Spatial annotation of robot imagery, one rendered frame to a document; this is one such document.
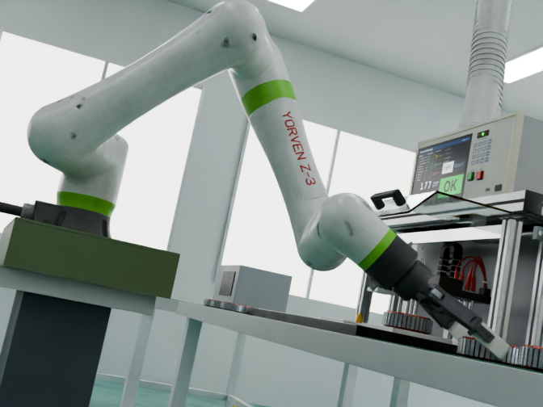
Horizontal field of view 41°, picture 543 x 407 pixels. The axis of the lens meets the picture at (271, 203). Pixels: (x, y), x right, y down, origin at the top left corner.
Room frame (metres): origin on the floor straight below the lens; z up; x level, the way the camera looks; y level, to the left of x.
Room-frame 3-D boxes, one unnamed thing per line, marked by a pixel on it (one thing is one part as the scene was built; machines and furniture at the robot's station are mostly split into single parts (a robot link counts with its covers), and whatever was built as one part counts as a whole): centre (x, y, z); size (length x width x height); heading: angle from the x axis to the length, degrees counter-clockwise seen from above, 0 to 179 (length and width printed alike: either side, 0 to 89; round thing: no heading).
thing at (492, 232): (1.80, -0.41, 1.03); 0.62 x 0.01 x 0.03; 18
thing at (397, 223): (1.87, -0.62, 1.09); 0.68 x 0.44 x 0.05; 18
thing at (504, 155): (1.86, -0.63, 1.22); 0.44 x 0.39 x 0.20; 18
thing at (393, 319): (1.66, -0.35, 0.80); 0.11 x 0.11 x 0.04
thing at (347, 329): (1.78, -0.33, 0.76); 0.64 x 0.47 x 0.02; 18
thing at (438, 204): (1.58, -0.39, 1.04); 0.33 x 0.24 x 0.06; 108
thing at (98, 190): (1.58, 0.41, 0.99); 0.16 x 0.13 x 0.19; 166
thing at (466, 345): (1.34, -0.44, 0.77); 0.11 x 0.11 x 0.04
